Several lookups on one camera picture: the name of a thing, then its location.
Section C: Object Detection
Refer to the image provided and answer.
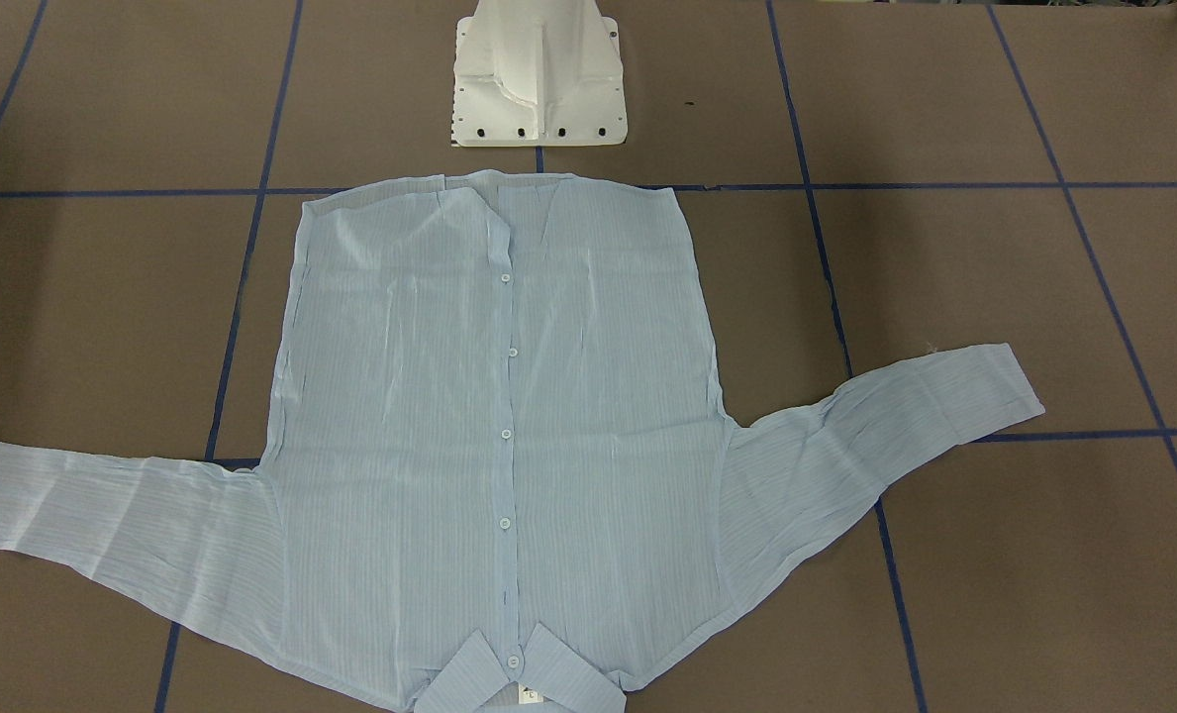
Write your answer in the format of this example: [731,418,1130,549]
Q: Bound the light blue button-up shirt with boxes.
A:
[0,171,1044,712]

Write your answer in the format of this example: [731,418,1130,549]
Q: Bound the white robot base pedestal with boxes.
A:
[448,1,629,148]

